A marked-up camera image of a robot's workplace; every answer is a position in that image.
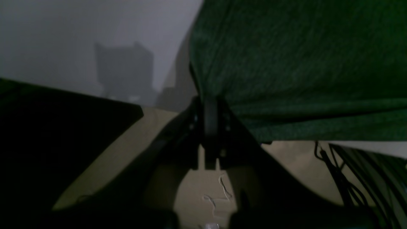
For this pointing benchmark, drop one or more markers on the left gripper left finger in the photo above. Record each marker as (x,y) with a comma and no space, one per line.
(141,169)

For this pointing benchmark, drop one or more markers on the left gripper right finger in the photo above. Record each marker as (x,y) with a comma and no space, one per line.
(263,189)

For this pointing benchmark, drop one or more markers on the dark green t-shirt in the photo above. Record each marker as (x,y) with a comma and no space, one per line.
(306,69)

